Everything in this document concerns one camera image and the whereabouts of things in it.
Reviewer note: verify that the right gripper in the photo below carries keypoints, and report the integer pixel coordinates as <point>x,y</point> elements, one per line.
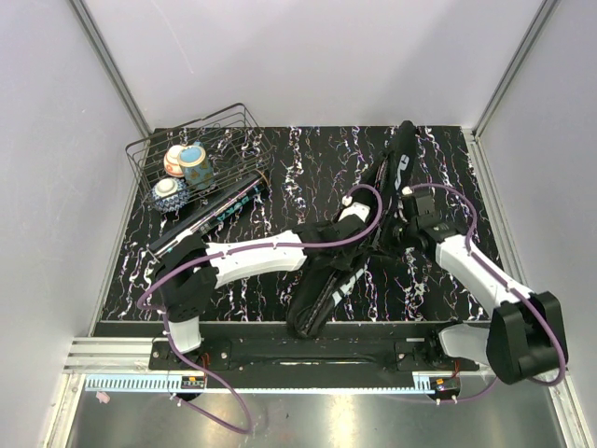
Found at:
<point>400,220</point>

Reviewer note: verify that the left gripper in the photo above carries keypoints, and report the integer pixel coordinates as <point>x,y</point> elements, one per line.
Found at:
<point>345,263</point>

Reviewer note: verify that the black racket bag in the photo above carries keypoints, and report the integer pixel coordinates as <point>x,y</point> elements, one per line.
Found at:
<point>321,287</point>

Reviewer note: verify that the black shuttlecock tube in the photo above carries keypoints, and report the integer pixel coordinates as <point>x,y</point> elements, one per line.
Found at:
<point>220,206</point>

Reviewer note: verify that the badminton racket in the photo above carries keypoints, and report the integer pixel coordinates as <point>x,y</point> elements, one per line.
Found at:
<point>376,176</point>

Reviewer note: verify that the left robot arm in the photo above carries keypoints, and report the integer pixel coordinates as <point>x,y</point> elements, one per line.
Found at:
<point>186,281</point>

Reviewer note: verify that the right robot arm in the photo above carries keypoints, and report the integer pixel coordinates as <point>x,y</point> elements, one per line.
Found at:
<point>525,339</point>

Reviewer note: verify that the blue butterfly mug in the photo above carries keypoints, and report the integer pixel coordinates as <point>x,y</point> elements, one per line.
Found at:
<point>195,166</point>

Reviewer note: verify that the blue patterned bowl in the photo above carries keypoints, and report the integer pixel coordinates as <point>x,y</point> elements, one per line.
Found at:
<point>169,195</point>

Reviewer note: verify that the orange white bowl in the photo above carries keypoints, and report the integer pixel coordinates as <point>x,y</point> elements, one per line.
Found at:
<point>171,161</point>

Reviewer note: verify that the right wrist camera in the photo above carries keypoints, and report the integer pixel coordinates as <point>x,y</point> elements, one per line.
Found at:
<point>417,203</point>

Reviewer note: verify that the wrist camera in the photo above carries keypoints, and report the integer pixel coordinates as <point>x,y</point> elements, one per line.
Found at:
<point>417,203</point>
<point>350,207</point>

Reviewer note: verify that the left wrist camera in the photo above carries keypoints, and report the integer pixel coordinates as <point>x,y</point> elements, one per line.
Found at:
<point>350,207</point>

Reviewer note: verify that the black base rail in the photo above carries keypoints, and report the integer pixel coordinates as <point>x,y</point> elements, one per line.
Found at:
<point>354,356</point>

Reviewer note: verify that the wire dish rack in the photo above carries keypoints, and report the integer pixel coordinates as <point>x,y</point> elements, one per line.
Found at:
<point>235,146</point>

